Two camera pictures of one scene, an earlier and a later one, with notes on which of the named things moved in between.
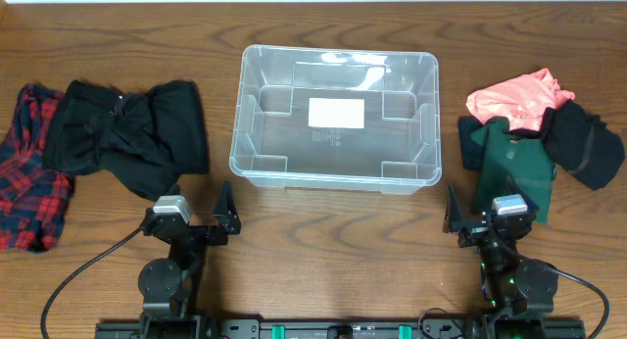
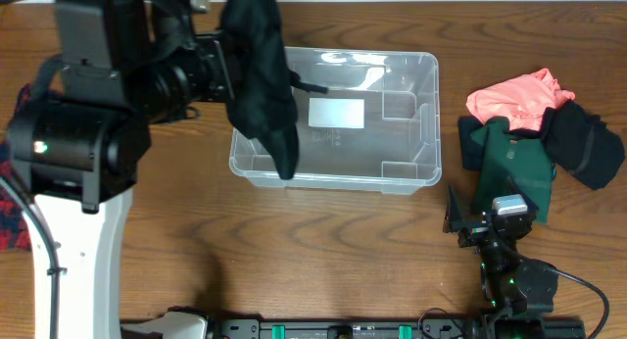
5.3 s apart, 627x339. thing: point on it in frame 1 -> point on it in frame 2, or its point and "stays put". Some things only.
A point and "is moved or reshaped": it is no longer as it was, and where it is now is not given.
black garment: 146,140 is moved or reshaped
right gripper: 454,214 stays put
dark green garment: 527,160 stays put
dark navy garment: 471,151 stays put
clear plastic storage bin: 342,119 stays put
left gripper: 197,232 -> 219,65
